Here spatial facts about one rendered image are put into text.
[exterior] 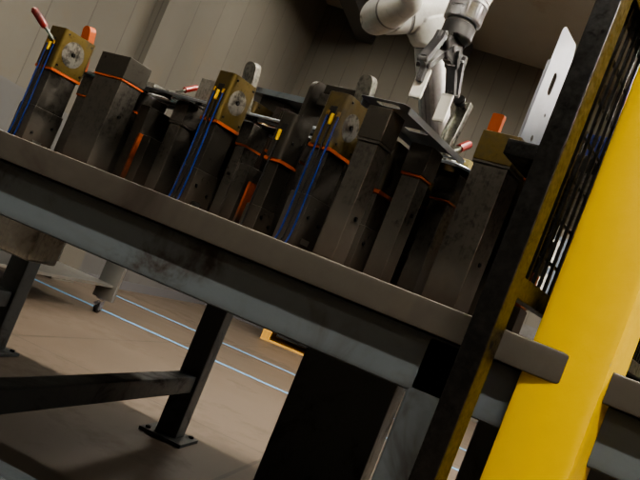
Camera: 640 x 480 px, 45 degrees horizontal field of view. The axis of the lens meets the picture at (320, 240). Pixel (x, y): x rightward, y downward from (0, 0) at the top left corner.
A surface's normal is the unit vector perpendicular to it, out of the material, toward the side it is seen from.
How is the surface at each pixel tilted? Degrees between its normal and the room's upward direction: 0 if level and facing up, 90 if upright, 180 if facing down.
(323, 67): 90
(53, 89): 90
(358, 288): 90
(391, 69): 90
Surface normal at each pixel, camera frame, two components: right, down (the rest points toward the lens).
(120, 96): 0.78, 0.28
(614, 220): -0.50, -0.25
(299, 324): -0.22, -0.14
